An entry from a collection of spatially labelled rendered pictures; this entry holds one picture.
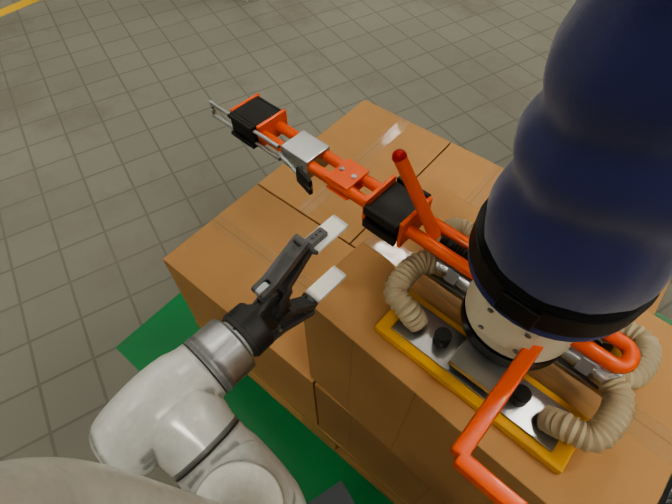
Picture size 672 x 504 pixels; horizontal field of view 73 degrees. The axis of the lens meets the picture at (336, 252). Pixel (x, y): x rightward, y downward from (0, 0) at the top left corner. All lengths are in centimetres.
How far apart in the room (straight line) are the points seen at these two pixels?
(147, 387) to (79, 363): 144
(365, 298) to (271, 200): 77
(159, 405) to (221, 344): 10
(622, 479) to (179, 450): 61
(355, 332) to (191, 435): 33
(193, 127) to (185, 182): 42
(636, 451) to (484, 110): 228
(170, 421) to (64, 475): 30
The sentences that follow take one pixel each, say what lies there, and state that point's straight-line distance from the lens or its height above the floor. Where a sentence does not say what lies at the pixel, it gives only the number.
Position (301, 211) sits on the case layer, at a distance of 147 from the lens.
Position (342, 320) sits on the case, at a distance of 80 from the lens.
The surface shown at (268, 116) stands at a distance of 93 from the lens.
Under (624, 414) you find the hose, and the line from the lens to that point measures 76.
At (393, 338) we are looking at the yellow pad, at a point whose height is 96.
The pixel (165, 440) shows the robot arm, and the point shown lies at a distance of 60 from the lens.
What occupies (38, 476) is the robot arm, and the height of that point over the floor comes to 141.
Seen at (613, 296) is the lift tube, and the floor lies 126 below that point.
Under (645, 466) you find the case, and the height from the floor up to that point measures 94.
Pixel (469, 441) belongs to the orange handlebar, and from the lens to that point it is 61.
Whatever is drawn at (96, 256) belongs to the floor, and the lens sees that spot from 229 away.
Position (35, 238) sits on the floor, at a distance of 250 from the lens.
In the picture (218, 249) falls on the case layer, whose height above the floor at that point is 54.
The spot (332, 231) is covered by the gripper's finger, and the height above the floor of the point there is 114.
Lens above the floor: 166
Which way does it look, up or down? 55 degrees down
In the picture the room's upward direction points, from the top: straight up
